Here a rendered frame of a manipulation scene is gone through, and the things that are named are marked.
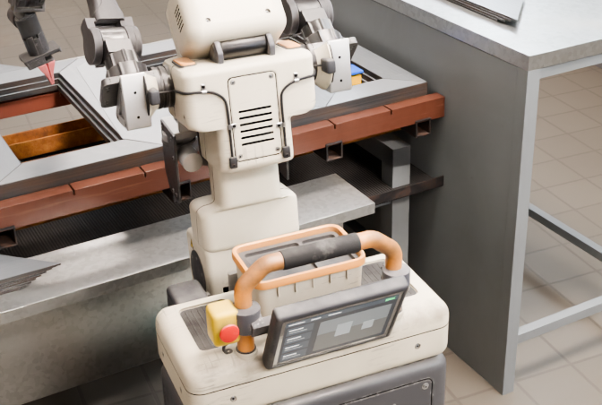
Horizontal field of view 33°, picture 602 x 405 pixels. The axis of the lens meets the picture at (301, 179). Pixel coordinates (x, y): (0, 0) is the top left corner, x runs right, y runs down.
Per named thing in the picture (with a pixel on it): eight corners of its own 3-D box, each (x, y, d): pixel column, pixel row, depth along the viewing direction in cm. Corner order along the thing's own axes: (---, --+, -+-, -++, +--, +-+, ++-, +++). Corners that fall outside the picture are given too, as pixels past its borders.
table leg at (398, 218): (380, 332, 328) (382, 142, 297) (395, 327, 330) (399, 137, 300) (390, 342, 323) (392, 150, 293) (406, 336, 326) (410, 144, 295)
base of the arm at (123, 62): (103, 84, 198) (163, 74, 202) (92, 50, 201) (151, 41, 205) (100, 108, 205) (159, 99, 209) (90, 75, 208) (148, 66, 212)
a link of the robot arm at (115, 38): (110, 58, 202) (136, 56, 205) (98, 17, 206) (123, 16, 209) (99, 84, 210) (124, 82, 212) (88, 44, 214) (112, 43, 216)
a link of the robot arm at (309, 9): (308, 27, 217) (331, 25, 219) (293, -11, 221) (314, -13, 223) (295, 52, 225) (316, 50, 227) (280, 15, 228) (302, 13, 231)
